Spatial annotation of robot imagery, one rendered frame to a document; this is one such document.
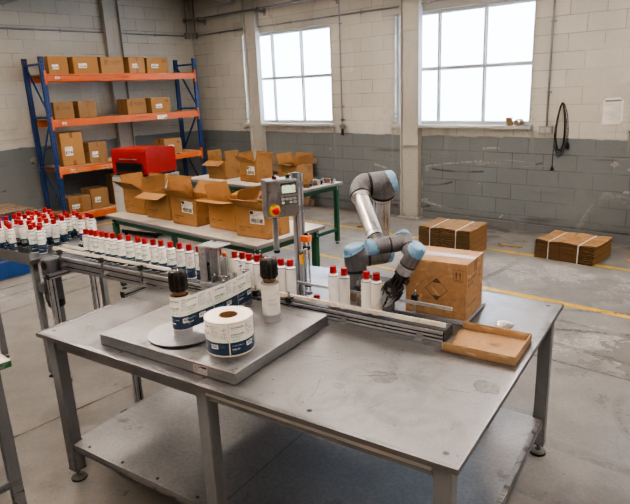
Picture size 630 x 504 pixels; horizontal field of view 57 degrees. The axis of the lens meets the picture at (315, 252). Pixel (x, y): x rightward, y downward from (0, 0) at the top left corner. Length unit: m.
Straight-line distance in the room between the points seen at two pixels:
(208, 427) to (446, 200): 6.57
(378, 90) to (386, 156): 0.97
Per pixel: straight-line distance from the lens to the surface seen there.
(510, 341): 2.65
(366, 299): 2.72
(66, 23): 10.75
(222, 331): 2.36
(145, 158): 8.13
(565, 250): 6.78
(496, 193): 8.17
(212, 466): 2.54
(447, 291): 2.76
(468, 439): 1.97
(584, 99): 7.69
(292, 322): 2.69
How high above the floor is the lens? 1.91
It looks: 16 degrees down
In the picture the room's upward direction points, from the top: 2 degrees counter-clockwise
